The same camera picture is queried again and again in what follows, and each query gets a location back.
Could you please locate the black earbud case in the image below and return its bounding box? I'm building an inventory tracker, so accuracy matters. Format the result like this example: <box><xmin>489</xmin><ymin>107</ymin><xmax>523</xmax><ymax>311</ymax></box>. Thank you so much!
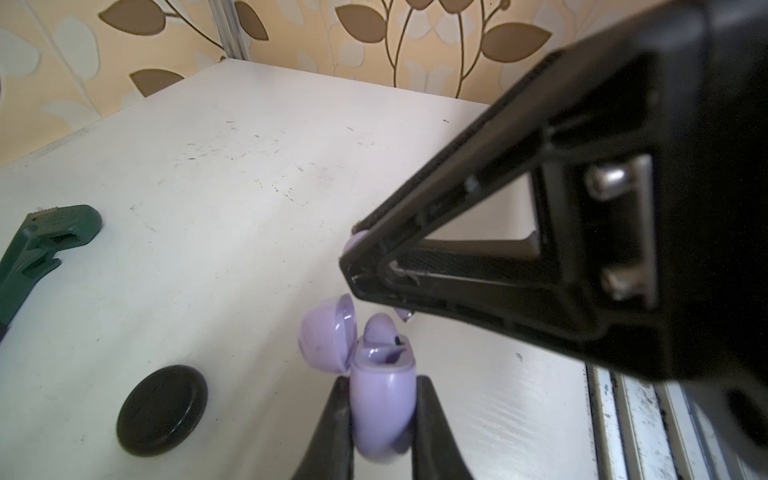
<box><xmin>116</xmin><ymin>364</ymin><xmax>208</xmax><ymax>457</ymax></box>

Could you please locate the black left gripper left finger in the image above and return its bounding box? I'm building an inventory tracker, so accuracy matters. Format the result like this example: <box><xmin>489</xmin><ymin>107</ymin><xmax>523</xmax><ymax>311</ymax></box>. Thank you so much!
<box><xmin>292</xmin><ymin>376</ymin><xmax>354</xmax><ymax>480</ymax></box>

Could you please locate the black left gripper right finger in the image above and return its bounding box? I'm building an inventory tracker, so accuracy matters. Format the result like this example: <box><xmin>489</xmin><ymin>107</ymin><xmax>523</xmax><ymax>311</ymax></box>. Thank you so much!
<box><xmin>411</xmin><ymin>375</ymin><xmax>473</xmax><ymax>480</ymax></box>

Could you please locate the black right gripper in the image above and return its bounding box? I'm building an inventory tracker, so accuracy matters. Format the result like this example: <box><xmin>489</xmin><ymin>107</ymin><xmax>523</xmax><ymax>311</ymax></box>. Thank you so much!
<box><xmin>527</xmin><ymin>0</ymin><xmax>768</xmax><ymax>475</ymax></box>

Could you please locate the purple earbud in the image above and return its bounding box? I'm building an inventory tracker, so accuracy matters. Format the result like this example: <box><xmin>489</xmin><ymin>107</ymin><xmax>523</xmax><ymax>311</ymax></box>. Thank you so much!
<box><xmin>341</xmin><ymin>229</ymin><xmax>416</xmax><ymax>323</ymax></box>
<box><xmin>362</xmin><ymin>313</ymin><xmax>402</xmax><ymax>348</ymax></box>

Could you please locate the purple earbud case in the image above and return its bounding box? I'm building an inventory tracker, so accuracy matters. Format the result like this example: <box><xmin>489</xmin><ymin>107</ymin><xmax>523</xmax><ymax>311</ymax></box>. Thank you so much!
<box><xmin>297</xmin><ymin>294</ymin><xmax>417</xmax><ymax>463</ymax></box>

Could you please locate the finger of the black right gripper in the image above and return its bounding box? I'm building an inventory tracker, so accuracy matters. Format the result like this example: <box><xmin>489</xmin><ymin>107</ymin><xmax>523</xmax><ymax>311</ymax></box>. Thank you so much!
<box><xmin>351</xmin><ymin>49</ymin><xmax>564</xmax><ymax>234</ymax></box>
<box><xmin>340</xmin><ymin>232</ymin><xmax>600</xmax><ymax>360</ymax></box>

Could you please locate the aluminium frame post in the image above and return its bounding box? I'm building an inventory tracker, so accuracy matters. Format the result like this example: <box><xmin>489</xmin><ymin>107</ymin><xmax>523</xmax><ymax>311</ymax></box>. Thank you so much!
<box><xmin>208</xmin><ymin>0</ymin><xmax>250</xmax><ymax>61</ymax></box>

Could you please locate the green rivet gun tool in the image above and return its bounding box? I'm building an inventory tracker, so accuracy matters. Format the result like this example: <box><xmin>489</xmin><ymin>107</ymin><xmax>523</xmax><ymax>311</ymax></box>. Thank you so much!
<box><xmin>1</xmin><ymin>205</ymin><xmax>103</xmax><ymax>334</ymax></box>

